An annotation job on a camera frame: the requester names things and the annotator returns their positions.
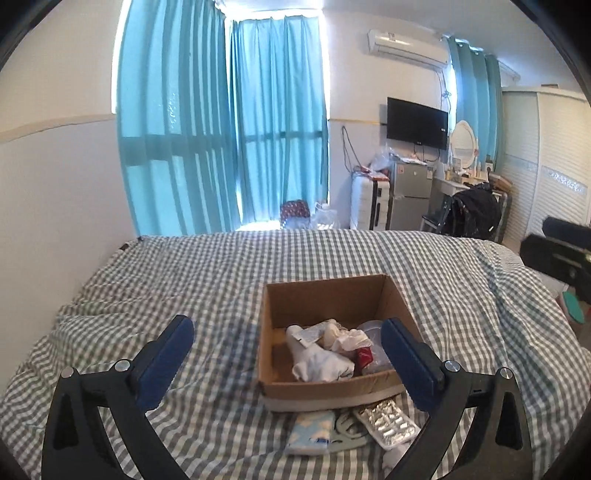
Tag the brown cardboard box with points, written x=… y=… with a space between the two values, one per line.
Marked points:
x=323 y=300

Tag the black folding chair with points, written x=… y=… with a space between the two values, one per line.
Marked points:
x=436 y=214

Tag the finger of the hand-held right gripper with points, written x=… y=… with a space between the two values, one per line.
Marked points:
x=573 y=307

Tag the wide turquoise curtain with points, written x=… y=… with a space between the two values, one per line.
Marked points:
x=171 y=120

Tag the clear plastic container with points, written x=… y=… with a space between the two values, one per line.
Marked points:
x=376 y=355

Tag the white dressing table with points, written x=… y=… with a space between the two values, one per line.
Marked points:
x=450 y=184

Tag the white air conditioner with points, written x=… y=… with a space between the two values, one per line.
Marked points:
x=406 y=46

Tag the short turquoise curtain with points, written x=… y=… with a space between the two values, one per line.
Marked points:
x=475 y=101

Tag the crumpled white tissue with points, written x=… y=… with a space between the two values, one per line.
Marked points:
x=351 y=340

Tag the grey checked blanket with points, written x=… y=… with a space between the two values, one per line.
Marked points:
x=184 y=277

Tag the oval white mirror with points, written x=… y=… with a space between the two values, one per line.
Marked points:
x=463 y=141

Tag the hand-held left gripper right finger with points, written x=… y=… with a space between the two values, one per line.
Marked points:
x=406 y=360

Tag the small red packet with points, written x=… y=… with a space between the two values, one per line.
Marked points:
x=364 y=356

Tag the silver blister pack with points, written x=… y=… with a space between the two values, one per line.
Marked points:
x=387 y=424

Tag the silver mini fridge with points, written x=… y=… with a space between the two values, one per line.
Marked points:
x=410 y=194

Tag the black backpack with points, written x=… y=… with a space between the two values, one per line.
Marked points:
x=478 y=212

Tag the black wall television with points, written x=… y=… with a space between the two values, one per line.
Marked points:
x=415 y=122

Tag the white suitcase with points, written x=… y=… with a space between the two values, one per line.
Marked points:
x=367 y=203

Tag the light blue tissue packet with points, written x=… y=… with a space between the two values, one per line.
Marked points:
x=310 y=431

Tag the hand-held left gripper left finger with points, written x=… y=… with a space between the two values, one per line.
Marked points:
x=161 y=364

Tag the white wardrobe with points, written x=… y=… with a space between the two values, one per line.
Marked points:
x=540 y=152

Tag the narrow turquoise curtain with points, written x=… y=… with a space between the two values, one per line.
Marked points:
x=277 y=120

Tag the clear plastic bag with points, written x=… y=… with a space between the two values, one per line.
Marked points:
x=382 y=160

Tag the red patterned bag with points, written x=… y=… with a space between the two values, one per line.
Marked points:
x=295 y=211

